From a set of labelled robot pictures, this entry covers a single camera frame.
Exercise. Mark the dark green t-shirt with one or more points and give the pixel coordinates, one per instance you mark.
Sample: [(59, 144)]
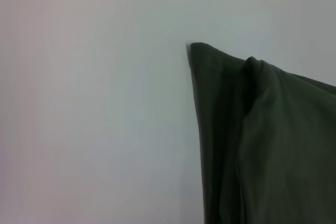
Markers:
[(275, 142)]

